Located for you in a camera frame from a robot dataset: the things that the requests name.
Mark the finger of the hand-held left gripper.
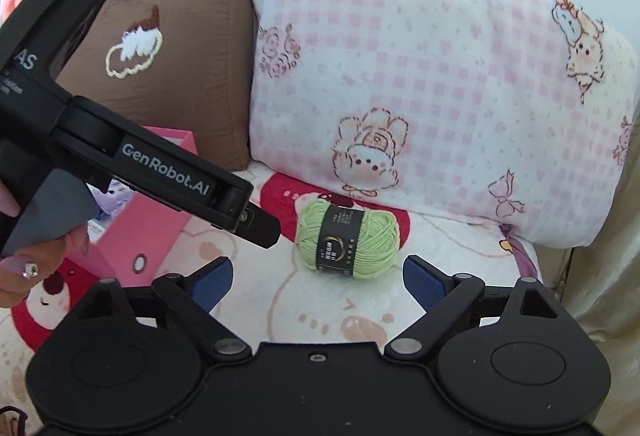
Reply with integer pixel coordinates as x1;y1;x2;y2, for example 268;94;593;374
234;203;282;248

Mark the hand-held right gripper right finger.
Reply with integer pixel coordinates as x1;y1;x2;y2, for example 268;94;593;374
384;255;566;360

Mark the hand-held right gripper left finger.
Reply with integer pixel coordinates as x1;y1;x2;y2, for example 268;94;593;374
75;257;253;362

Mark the green yarn ball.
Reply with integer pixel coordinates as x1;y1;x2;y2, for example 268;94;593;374
296;197;401;278

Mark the pink cardboard box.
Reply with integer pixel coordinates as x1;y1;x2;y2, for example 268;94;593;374
62;126;199;289

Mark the person's left hand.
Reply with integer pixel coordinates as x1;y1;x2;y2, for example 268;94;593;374
0;182;91;309

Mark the bear printed blanket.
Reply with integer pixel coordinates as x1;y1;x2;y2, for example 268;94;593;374
0;161;568;417

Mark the brown embroidered pillow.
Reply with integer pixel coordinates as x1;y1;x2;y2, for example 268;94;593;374
55;0;259;173

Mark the pink checked pillow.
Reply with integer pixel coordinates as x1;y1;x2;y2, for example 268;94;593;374
236;0;640;249

